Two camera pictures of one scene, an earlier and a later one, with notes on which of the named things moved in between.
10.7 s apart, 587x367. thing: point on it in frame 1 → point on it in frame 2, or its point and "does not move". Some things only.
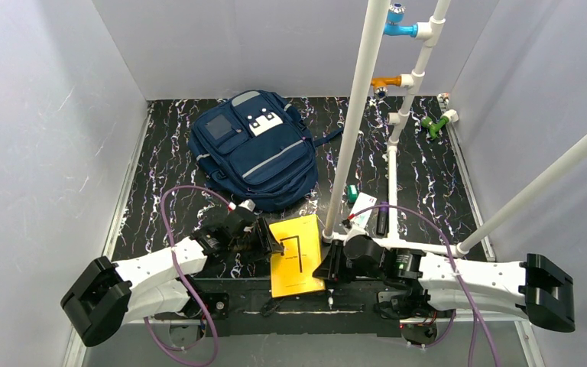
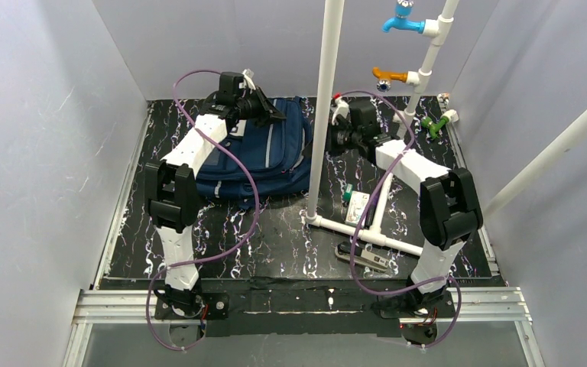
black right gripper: (334, 260) → (334, 140)
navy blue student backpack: (257, 149) does not move
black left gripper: (261, 240) → (261, 105)
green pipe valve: (434, 128) does not move
